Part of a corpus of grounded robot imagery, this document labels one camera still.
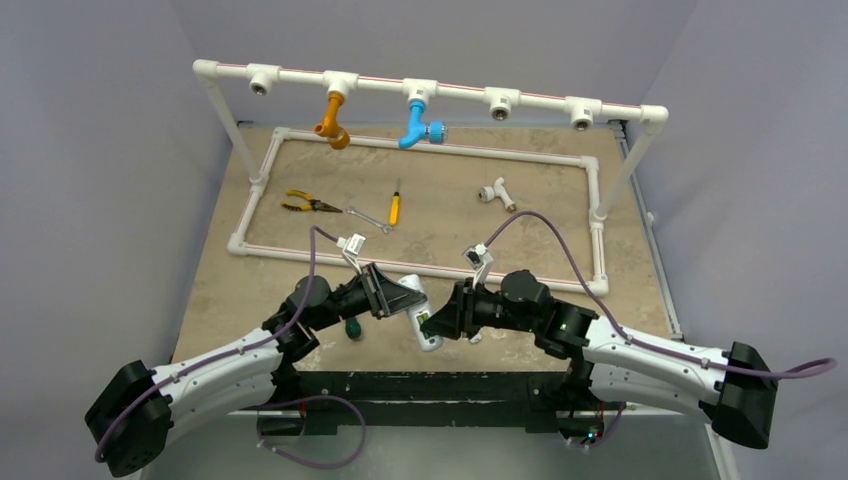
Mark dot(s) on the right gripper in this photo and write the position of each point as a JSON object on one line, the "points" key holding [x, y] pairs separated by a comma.
{"points": [[460, 307]]}

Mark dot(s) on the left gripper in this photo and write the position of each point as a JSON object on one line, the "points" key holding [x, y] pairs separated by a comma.
{"points": [[384, 297]]}

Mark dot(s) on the white remote control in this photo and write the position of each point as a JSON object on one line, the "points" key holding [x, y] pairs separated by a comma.
{"points": [[428, 343]]}

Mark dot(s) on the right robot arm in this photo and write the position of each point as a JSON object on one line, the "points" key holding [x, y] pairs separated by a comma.
{"points": [[730, 390]]}

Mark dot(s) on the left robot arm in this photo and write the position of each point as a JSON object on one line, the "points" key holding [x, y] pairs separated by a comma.
{"points": [[143, 409]]}

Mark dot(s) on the green stubby screwdriver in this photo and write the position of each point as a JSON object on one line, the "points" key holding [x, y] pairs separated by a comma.
{"points": [[353, 329]]}

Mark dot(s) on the silver wrench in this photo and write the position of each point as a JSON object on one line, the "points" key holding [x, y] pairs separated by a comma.
{"points": [[384, 227]]}

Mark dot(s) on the yellow screwdriver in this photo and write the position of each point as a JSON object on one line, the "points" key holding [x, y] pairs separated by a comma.
{"points": [[395, 205]]}

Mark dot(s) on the white plastic faucet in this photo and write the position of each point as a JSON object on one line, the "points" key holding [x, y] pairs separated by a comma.
{"points": [[497, 191]]}

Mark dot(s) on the orange plastic faucet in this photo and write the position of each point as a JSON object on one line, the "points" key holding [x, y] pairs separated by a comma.
{"points": [[328, 128]]}

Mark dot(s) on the blue plastic faucet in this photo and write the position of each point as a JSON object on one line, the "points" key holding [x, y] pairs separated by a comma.
{"points": [[435, 132]]}

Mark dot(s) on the aluminium rail frame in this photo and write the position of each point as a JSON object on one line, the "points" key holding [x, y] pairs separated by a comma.
{"points": [[433, 173]]}

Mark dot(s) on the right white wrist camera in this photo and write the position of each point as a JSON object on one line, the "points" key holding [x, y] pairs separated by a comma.
{"points": [[481, 262]]}

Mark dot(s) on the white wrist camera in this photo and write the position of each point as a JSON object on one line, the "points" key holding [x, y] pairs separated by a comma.
{"points": [[481, 262], [350, 248]]}

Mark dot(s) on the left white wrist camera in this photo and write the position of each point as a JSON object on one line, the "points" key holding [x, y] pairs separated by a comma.
{"points": [[350, 248]]}

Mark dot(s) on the yellow handled pliers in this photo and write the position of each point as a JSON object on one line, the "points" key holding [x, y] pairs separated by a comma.
{"points": [[309, 203]]}

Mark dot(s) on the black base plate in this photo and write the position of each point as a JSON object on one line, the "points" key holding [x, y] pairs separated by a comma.
{"points": [[320, 402]]}

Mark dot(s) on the white PVC pipe frame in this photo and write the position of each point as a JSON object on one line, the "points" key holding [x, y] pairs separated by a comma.
{"points": [[582, 112]]}

